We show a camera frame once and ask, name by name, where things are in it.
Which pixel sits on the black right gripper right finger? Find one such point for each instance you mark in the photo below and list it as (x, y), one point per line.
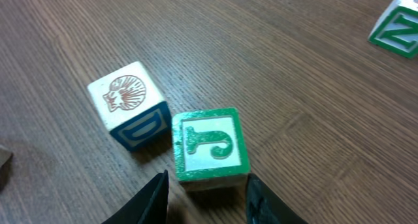
(263, 206)

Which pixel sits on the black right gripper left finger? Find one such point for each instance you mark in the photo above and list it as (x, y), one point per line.
(148, 206)

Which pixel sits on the green J wooden block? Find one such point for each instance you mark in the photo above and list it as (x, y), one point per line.
(209, 149)

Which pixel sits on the shell picture blue D block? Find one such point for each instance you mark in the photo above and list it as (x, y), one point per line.
(131, 106)

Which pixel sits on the red M wooden block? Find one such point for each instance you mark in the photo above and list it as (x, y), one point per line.
(6, 158)

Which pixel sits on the green N block left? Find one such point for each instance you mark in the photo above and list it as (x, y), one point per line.
(396, 28)

